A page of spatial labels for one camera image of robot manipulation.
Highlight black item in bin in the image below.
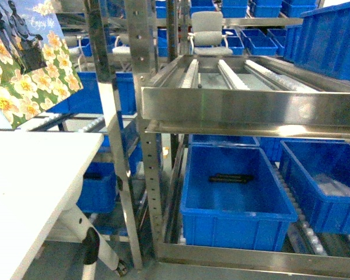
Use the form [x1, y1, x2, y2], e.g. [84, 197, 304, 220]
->
[208, 173, 254, 184]

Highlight grey office chair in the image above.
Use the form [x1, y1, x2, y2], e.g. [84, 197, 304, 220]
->
[187, 11, 233, 56]

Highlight flower gift bag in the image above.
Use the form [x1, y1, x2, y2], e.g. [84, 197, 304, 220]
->
[0, 1, 83, 130]

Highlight white table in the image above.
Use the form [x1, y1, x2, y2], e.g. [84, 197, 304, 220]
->
[0, 129, 105, 280]

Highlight steel rack upright post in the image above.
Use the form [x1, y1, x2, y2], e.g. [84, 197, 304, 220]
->
[125, 0, 163, 257]

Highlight stainless steel shelf front rail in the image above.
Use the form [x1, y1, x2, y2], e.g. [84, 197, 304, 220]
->
[141, 87, 350, 139]

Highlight blue bin with black item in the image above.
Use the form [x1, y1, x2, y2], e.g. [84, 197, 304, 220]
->
[180, 145, 298, 251]

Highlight blue bin lower right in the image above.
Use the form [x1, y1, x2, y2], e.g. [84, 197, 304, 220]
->
[279, 140, 350, 235]

